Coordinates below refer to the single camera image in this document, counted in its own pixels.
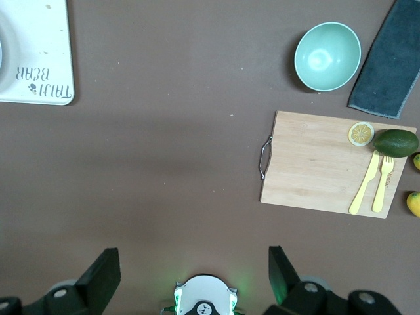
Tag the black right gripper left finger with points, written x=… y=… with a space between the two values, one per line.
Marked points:
x=95 y=282

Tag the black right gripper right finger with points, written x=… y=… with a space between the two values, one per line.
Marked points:
x=288 y=292

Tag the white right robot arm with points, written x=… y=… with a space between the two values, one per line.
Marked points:
x=203 y=295

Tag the yellow plastic knife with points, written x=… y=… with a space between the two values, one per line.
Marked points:
x=362 y=187

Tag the wooden cutting board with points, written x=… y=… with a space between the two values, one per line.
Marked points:
x=311 y=164

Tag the yellow plastic fork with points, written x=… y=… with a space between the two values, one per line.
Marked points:
x=382 y=187

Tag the yellow lemon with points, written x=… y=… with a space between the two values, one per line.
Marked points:
x=415 y=205
x=417 y=161

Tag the round lemon slice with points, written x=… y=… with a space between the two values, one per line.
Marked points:
x=361 y=134

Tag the dark green avocado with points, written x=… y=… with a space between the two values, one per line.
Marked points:
x=395 y=143

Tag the mint green bowl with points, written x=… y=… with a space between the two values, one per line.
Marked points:
x=328 y=55

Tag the cream bear print tray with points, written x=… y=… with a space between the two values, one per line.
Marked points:
x=42 y=39

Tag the dark grey cloth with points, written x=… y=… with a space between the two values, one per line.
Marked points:
x=390 y=62

